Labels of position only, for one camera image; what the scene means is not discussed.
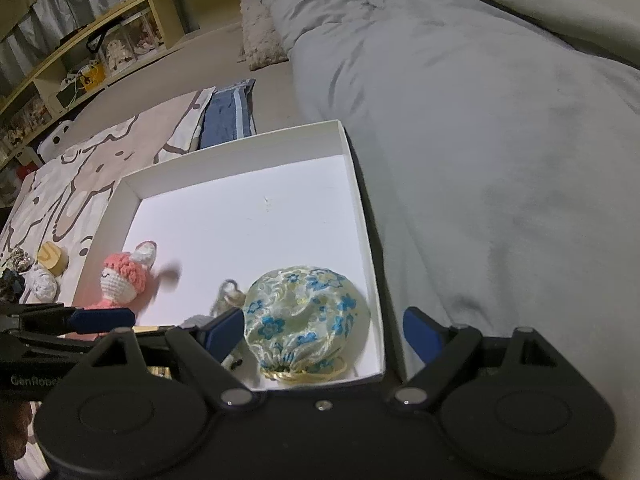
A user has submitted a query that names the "light blue crochet ball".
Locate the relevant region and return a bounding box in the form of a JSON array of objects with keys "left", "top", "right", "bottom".
[{"left": 23, "top": 264, "right": 58, "bottom": 304}]

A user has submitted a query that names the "pink crochet bunny doll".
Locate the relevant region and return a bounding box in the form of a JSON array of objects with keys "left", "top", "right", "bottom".
[{"left": 72, "top": 240, "right": 182, "bottom": 322}]

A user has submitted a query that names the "oval wooden block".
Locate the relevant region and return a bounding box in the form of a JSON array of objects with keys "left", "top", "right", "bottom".
[{"left": 37, "top": 242, "right": 68, "bottom": 276}]

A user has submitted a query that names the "yellow small card box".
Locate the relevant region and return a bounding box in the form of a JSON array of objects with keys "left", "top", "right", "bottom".
[{"left": 134, "top": 325, "right": 171, "bottom": 379}]

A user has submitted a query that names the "dark blue brown crochet flower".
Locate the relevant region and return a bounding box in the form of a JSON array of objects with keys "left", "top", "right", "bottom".
[{"left": 0, "top": 269, "right": 25, "bottom": 304}]

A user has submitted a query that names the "floral brocade drawstring pouch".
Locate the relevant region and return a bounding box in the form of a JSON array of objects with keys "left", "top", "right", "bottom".
[{"left": 242, "top": 266, "right": 371, "bottom": 386}]

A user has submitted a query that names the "cartoon bear blanket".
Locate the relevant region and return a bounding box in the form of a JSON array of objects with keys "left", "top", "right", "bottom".
[{"left": 1, "top": 87, "right": 216, "bottom": 306}]

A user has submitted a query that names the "white cardboard box tray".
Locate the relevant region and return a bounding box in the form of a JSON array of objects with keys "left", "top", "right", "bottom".
[{"left": 72, "top": 120, "right": 385, "bottom": 382}]

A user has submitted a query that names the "grey duvet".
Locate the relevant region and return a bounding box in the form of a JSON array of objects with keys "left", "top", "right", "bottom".
[{"left": 260, "top": 0, "right": 639, "bottom": 479}]

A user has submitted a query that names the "yellow mug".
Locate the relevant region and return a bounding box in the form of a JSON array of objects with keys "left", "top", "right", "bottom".
[{"left": 76, "top": 60, "right": 106, "bottom": 92}]

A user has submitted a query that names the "beige fuzzy pillow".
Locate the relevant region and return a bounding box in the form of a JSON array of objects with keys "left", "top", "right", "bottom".
[{"left": 240, "top": 0, "right": 288, "bottom": 70}]

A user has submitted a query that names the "red doll in clear case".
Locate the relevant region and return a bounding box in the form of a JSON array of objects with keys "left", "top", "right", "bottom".
[{"left": 126, "top": 10, "right": 163, "bottom": 58}]

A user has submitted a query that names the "wooden headboard shelf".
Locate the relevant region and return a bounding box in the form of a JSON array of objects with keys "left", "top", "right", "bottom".
[{"left": 0, "top": 0, "right": 262, "bottom": 172}]

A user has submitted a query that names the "grey curtain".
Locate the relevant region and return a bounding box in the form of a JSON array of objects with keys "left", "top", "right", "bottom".
[{"left": 1, "top": 0, "right": 124, "bottom": 98}]

